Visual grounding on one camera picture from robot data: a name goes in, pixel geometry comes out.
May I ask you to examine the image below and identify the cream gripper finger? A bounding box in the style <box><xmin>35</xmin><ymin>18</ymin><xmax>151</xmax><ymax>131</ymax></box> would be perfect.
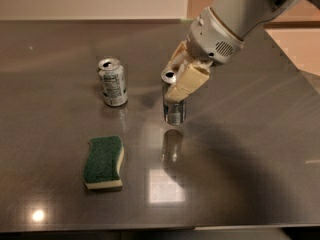
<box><xmin>163</xmin><ymin>41</ymin><xmax>191</xmax><ymax>74</ymax></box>
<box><xmin>165</xmin><ymin>61</ymin><xmax>211</xmax><ymax>102</ymax></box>

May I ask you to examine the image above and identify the silver blue redbull can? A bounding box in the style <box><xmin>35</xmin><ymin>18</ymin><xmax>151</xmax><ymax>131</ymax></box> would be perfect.
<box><xmin>161</xmin><ymin>70</ymin><xmax>186</xmax><ymax>126</ymax></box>

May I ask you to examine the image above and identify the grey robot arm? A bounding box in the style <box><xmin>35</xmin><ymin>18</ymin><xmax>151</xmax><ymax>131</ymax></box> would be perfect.
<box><xmin>165</xmin><ymin>0</ymin><xmax>320</xmax><ymax>102</ymax></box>

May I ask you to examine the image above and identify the silver 7up can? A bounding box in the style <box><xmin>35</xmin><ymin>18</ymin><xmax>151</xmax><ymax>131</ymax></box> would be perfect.
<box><xmin>97</xmin><ymin>58</ymin><xmax>128</xmax><ymax>107</ymax></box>

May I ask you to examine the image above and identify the green yellow sponge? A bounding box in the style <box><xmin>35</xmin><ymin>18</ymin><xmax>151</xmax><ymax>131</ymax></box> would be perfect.
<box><xmin>83</xmin><ymin>136</ymin><xmax>124</xmax><ymax>190</ymax></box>

